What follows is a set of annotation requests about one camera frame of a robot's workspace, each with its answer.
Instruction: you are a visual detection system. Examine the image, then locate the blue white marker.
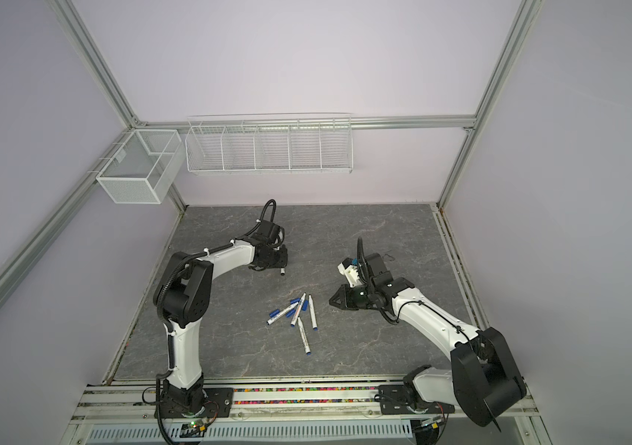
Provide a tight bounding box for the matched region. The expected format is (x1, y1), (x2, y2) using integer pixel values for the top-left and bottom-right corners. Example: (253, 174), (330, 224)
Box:
(308, 294), (318, 331)
(290, 293), (307, 327)
(266, 302), (299, 326)
(297, 318), (312, 355)

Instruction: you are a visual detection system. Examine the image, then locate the blue white marker bottom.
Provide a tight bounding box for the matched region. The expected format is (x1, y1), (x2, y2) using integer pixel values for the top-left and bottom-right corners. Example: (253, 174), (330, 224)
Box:
(297, 318), (312, 355)

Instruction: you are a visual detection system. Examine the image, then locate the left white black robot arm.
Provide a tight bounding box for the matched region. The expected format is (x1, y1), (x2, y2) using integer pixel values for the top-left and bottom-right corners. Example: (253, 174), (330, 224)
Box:
(154, 220), (288, 411)

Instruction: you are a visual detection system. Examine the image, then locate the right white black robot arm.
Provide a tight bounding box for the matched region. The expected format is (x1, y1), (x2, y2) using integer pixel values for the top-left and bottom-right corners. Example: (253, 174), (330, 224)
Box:
(329, 253), (527, 426)

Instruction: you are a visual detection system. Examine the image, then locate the white mesh box basket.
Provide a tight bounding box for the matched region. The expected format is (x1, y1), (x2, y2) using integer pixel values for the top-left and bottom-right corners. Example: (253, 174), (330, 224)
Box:
(97, 129), (186, 205)

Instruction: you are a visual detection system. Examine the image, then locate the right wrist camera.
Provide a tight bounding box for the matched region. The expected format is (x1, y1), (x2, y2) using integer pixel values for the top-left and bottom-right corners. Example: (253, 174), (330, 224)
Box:
(338, 258), (363, 287)

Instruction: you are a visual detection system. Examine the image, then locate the white wire shelf basket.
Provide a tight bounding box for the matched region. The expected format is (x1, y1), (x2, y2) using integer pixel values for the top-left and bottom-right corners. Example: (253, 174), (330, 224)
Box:
(185, 113), (354, 174)

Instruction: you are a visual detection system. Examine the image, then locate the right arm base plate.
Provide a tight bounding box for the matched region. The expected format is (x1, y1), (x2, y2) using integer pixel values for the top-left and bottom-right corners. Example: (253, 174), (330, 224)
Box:
(373, 385), (455, 415)

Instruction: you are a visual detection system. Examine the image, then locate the white vented cable tray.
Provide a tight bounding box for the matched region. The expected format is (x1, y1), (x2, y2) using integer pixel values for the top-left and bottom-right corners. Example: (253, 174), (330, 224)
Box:
(84, 420), (414, 444)

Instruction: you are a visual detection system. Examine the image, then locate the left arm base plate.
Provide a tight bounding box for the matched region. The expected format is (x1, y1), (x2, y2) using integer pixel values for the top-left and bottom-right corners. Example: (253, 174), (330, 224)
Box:
(156, 386), (234, 419)

